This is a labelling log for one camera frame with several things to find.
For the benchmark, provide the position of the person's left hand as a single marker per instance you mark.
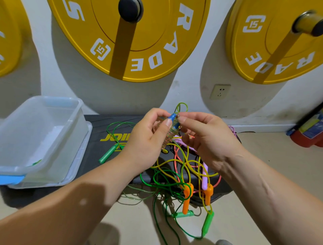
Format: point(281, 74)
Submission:
point(146, 144)

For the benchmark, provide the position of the person's right hand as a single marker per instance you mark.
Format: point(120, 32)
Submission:
point(214, 139)

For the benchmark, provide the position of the clear plastic storage bin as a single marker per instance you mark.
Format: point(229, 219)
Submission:
point(35, 134)

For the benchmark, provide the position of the person's right forearm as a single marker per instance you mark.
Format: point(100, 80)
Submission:
point(282, 202)

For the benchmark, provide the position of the person's left forearm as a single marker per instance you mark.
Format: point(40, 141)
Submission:
point(55, 209)

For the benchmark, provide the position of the black aerobic step platform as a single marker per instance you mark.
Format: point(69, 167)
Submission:
point(96, 131)

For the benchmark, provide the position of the translucent plastic lid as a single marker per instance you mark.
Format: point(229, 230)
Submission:
point(83, 154)

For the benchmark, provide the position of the red fire extinguisher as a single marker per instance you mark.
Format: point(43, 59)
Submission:
point(308, 134)

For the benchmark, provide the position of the large yellow weight plate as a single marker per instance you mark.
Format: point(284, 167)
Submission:
point(146, 40)

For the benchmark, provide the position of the blue plastic piece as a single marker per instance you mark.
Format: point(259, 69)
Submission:
point(11, 179)

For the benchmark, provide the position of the white wall socket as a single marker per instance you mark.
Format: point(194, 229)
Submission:
point(220, 92)

